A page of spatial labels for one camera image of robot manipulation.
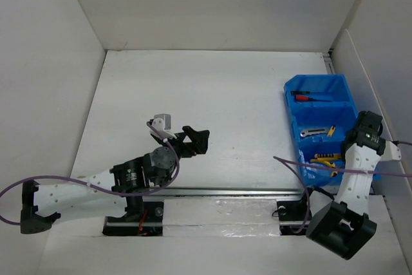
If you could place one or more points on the green black precision screwdriver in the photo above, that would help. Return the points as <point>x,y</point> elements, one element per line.
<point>299,92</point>

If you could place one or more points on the silver folding utility knife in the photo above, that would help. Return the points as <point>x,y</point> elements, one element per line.
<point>312,131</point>

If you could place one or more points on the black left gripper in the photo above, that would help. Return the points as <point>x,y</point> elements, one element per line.
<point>197,142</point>

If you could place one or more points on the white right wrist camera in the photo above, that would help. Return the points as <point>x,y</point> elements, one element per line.
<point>391,152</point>

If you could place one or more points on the red handled screwdriver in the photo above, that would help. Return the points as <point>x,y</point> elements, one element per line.
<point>304,98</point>

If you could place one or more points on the metal mounting rail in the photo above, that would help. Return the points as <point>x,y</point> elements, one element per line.
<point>289,205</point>

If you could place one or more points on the yellow pliers corner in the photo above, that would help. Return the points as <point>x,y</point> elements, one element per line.
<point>327,164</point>

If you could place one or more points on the blue plastic compartment bin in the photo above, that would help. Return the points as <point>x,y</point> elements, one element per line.
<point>341,112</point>

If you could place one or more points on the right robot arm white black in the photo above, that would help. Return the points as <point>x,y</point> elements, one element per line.
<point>343,226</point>

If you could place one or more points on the yellow pliers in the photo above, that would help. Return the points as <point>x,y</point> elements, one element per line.
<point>327,156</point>

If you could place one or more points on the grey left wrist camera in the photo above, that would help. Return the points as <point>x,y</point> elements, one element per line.
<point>162,122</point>

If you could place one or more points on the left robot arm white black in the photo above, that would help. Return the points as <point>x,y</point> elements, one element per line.
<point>115,192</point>

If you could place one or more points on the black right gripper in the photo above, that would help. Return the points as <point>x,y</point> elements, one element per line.
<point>343,149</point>

